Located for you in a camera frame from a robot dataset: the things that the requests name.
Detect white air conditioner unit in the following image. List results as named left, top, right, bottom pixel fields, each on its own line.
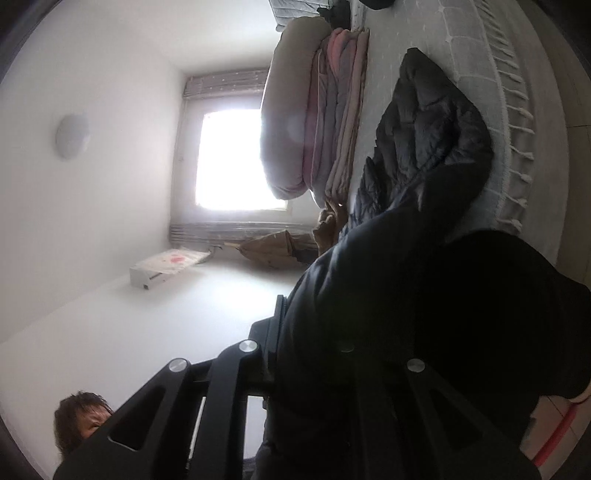
left=129, top=249, right=211, bottom=290

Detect light grey quilted blanket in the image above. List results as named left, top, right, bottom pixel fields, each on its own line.
left=269, top=0, right=334, bottom=22

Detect grey quilted bed cover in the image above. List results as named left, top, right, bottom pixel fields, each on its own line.
left=344, top=0, right=571, bottom=269

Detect black garment on bed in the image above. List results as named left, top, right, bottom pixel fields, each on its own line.
left=317, top=0, right=394, bottom=30

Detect folded pink grey blankets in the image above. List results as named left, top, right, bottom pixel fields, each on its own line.
left=303, top=28, right=370, bottom=208

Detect brown cardboard box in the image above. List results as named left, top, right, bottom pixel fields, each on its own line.
left=228, top=230, right=318, bottom=269

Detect black quilted puffer jacket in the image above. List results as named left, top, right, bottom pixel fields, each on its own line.
left=254, top=48, right=590, bottom=479

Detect grey window curtain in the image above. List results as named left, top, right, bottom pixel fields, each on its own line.
left=169, top=69, right=318, bottom=245

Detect operator head dark hair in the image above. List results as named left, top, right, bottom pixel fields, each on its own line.
left=53, top=391, right=113, bottom=460

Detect brown fur hood trim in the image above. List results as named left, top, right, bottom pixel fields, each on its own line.
left=312, top=200, right=349, bottom=256

